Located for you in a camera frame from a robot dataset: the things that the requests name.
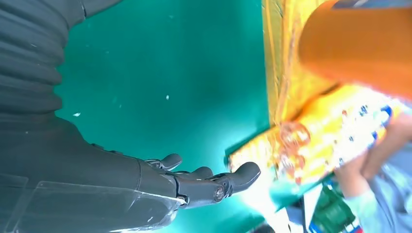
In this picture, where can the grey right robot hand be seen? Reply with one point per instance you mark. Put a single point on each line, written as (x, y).
(80, 183)

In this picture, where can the yellow taped cardboard sheet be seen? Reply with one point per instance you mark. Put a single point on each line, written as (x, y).
(280, 64)

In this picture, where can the black tablet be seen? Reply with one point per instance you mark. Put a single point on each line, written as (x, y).
(331, 212)

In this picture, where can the person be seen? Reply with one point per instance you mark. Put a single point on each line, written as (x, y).
(386, 180)

